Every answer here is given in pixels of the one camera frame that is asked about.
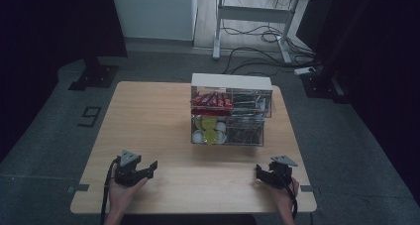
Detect bundle of dark sticks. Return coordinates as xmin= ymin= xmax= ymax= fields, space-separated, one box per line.
xmin=227 ymin=117 xmax=264 ymax=145

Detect white power strip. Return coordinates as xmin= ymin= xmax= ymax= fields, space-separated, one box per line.
xmin=293 ymin=65 xmax=317 ymax=76

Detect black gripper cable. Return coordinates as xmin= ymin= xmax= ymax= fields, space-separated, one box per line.
xmin=99 ymin=156 xmax=122 ymax=225
xmin=275 ymin=169 xmax=299 ymax=221

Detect white metal frame desk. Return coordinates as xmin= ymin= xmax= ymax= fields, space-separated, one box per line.
xmin=211 ymin=0 xmax=335 ymax=64

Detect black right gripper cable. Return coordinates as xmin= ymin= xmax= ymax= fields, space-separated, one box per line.
xmin=275 ymin=169 xmax=299 ymax=221

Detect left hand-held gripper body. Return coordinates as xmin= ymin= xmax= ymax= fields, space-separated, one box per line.
xmin=113 ymin=149 xmax=149 ymax=187

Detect black stand base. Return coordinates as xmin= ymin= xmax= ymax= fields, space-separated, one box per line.
xmin=67 ymin=55 xmax=120 ymax=91
xmin=301 ymin=65 xmax=351 ymax=104

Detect row of red packets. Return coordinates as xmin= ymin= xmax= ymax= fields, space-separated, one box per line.
xmin=190 ymin=91 xmax=234 ymax=117

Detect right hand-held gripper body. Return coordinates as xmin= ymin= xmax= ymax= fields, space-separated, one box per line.
xmin=264 ymin=155 xmax=299 ymax=190

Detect grey tape strip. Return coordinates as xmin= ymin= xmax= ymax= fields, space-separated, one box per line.
xmin=67 ymin=183 xmax=91 ymax=193

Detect black curtain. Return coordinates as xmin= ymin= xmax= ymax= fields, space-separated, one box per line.
xmin=313 ymin=0 xmax=420 ymax=206
xmin=0 ymin=0 xmax=129 ymax=162

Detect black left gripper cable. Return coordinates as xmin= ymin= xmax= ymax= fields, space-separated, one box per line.
xmin=99 ymin=156 xmax=122 ymax=225

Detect clear organizer with white lid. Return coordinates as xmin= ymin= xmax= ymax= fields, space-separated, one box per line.
xmin=190 ymin=72 xmax=274 ymax=148

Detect person's right hand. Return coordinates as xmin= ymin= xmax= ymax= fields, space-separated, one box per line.
xmin=266 ymin=177 xmax=300 ymax=215

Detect white cabinet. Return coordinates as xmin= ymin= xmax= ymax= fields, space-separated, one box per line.
xmin=109 ymin=0 xmax=198 ymax=42

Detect person's left hand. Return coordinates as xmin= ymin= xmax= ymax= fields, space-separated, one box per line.
xmin=107 ymin=168 xmax=149 ymax=214

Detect black floor cables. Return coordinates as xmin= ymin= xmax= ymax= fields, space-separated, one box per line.
xmin=221 ymin=23 xmax=321 ymax=77

